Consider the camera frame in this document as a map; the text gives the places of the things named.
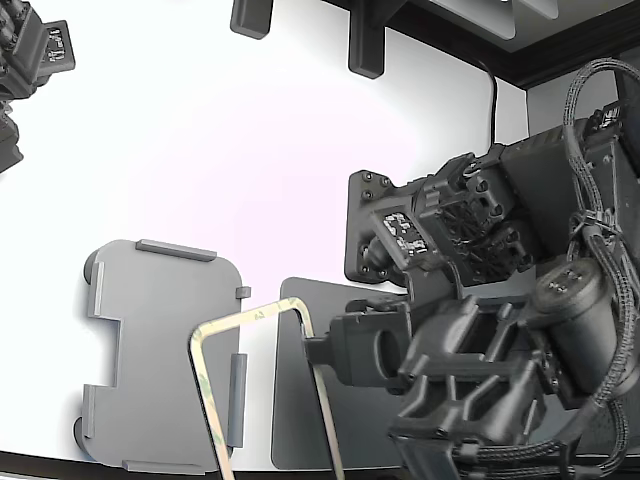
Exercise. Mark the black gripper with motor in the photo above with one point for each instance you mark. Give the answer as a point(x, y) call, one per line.
point(475, 380)

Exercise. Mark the thin rectangular metal frame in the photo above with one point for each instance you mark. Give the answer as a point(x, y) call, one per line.
point(250, 315)

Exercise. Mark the black six-joint robot arm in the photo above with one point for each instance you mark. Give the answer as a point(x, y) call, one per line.
point(540, 165)

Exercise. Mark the grey holder with black legs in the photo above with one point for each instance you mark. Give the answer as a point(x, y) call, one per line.
point(150, 325)

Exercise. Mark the dark grey flat mat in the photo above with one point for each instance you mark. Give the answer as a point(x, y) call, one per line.
point(295, 400)

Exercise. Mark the black beam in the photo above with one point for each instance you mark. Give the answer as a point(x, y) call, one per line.
point(550, 60)

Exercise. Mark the black device with white label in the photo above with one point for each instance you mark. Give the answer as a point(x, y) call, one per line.
point(30, 55)

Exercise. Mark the black wrist camera mount plate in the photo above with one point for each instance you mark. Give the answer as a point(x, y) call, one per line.
point(362, 220)

